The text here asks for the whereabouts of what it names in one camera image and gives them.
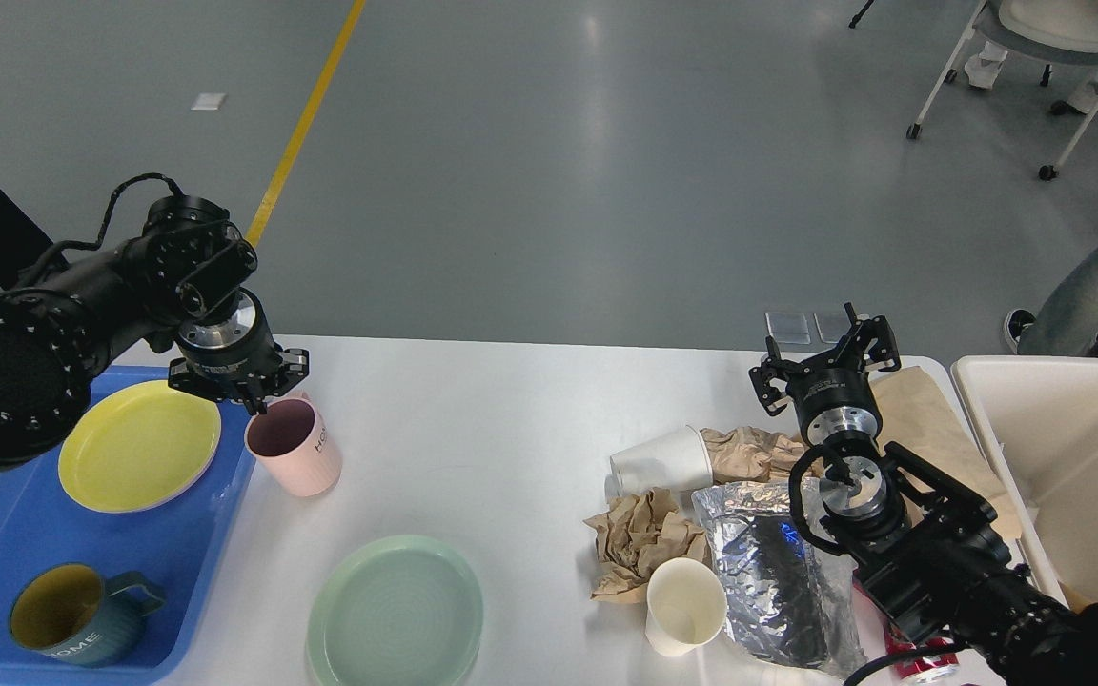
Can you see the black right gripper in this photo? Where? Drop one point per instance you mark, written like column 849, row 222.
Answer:
column 837, row 399

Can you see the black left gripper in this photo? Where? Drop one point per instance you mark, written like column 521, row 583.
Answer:
column 235, row 358

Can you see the pink mug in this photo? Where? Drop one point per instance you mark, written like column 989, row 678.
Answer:
column 291, row 442

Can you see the green plate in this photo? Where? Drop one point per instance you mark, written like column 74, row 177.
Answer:
column 402, row 610

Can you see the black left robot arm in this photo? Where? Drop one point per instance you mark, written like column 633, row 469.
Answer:
column 180, row 284

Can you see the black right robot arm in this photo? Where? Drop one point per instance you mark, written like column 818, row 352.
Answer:
column 926, row 552

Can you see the floor outlet plate right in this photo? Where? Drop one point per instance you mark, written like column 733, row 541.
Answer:
column 833, row 326

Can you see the floor outlet plate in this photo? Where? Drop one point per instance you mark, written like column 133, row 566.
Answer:
column 833, row 326
column 789, row 328

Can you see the floor outlet plate left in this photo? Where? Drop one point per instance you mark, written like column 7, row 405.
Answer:
column 789, row 328

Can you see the flat brown paper bag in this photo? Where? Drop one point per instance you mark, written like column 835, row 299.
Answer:
column 917, row 415

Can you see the crumpled brown paper back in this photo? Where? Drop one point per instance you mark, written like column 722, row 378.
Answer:
column 750, row 454

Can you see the crumpled brown paper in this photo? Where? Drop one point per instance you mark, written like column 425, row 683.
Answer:
column 634, row 537
column 750, row 454

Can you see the yellow plate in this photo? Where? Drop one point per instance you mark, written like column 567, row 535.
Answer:
column 138, row 448

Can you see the white paper cup lying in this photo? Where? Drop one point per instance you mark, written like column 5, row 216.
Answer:
column 677, row 461

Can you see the silver foil bag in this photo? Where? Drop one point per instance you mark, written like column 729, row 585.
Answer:
column 788, row 603

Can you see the crumpled brown paper front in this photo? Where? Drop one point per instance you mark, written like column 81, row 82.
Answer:
column 634, row 537

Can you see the blue plastic tray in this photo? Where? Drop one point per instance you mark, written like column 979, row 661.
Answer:
column 177, row 545

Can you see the white paper cup upright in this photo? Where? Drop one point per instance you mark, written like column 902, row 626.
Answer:
column 685, row 607

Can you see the white plastic bin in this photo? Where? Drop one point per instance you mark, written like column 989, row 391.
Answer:
column 1036, row 420

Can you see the teal mug yellow inside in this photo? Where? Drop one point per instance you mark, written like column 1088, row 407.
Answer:
column 72, row 613

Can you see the red soda can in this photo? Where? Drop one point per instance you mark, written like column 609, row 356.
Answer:
column 914, row 663

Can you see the seated person white shoes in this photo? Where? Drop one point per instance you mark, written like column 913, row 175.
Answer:
column 983, row 67

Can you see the white rolling chair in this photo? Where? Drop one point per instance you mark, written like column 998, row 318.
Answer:
column 1051, row 32

